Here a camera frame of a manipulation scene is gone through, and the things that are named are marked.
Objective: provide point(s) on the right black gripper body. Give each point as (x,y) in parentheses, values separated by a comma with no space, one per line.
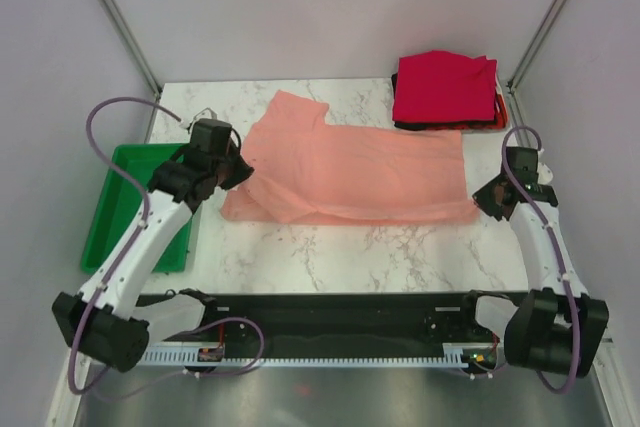
(499,180)

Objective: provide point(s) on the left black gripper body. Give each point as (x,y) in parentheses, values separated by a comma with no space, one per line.
(216,168)

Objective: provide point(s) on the pink t shirt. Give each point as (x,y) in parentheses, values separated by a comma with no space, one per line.
(310,172)

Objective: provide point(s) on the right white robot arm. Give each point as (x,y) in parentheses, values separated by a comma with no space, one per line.
(557,327)

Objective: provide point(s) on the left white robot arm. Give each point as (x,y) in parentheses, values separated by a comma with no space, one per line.
(103,320)

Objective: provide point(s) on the green plastic tray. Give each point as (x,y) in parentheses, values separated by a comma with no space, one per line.
(118,203)

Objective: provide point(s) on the folded red t shirt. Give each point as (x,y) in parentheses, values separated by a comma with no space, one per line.
(445,61)

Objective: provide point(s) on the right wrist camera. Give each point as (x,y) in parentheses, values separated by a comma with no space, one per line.
(545,174)

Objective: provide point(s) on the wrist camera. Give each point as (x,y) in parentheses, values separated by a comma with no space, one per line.
(206,113)
(545,174)

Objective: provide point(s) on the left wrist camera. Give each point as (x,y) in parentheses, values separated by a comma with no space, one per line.
(206,113)

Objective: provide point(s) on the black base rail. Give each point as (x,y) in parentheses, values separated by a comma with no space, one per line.
(337,324)

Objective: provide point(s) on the white slotted cable duct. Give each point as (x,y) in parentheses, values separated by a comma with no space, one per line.
(201,355)

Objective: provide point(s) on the left aluminium frame post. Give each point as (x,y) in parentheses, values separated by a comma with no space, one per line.
(126,36)

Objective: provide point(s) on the aluminium frame post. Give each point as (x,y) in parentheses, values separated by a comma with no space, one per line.
(126,36)
(548,21)

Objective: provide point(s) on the right aluminium frame post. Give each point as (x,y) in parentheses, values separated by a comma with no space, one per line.
(548,21)

